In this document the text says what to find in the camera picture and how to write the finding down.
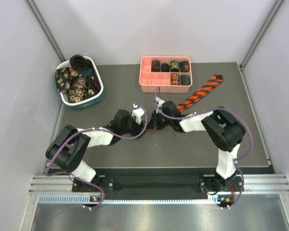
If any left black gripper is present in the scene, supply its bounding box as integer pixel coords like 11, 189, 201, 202
120, 112, 146, 139

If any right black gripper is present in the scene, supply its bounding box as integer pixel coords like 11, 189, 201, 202
146, 110, 173, 130

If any orange navy striped tie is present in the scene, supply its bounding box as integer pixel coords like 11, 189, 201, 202
145, 74, 224, 132

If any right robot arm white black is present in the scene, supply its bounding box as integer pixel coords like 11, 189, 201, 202
147, 97, 246, 193

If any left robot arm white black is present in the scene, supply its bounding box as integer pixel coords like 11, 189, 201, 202
45, 107, 148, 191

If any red orange patterned rolled tie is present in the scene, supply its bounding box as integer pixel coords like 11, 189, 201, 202
171, 73, 181, 86

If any pink compartment organizer box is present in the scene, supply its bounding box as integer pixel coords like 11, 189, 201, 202
139, 56, 193, 93

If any dark green rolled tie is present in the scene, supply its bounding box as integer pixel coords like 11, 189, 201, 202
181, 75, 191, 86

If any black rolled tie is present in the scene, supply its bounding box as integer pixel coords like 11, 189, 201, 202
160, 63, 170, 72

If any dark red floral rolled tie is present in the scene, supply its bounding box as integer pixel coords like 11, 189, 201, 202
151, 59, 161, 72

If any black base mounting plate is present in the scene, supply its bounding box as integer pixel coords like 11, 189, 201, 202
72, 167, 244, 200

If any green yellow leaf rolled tie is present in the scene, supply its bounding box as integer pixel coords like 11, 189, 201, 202
170, 60, 180, 72

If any dark red striped tie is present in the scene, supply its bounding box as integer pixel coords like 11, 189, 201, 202
83, 75, 101, 100

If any teal orange leaf rolled tie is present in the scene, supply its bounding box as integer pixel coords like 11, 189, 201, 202
180, 61, 190, 73

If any teal white laundry basket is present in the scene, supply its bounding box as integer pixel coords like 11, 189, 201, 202
55, 56, 104, 109

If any dark teal tie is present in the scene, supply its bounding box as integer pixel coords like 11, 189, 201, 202
78, 67, 94, 77

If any brown floral tie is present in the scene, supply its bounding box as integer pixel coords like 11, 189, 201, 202
55, 67, 86, 103

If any dark brown rolled tie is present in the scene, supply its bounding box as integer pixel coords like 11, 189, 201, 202
69, 55, 93, 71

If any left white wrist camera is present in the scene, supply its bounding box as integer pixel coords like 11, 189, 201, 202
131, 103, 145, 124

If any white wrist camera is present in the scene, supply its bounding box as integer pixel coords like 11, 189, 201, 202
154, 97, 165, 108
131, 103, 145, 124

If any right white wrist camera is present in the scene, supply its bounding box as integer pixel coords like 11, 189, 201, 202
154, 97, 165, 108

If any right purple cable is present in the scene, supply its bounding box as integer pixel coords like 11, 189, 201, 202
153, 87, 254, 209

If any purple cable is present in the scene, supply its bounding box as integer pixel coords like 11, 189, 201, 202
43, 103, 148, 209
153, 87, 254, 209

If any grey slotted cable duct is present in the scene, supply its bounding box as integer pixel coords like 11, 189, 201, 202
39, 194, 221, 205

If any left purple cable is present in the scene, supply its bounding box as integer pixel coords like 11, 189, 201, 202
43, 103, 148, 209

